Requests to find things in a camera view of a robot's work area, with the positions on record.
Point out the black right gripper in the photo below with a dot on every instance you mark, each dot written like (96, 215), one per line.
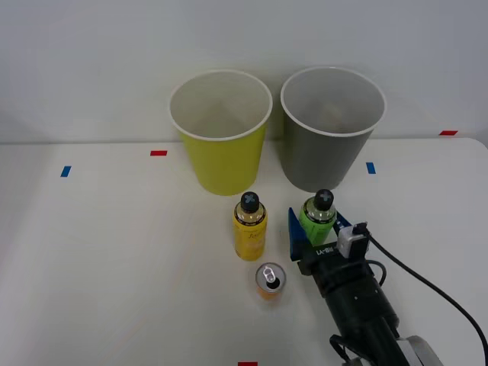
(335, 270)

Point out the green label plastic bottle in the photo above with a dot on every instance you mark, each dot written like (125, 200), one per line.
(316, 225)

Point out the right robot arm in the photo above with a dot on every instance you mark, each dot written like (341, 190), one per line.
(362, 309)

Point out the orange and white drink can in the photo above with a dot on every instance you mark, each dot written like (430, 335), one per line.
(270, 277)

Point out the yellow label plastic bottle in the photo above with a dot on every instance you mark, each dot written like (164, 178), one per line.
(249, 236)

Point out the grey plastic waste bin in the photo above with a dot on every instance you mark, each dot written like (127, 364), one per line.
(320, 160)

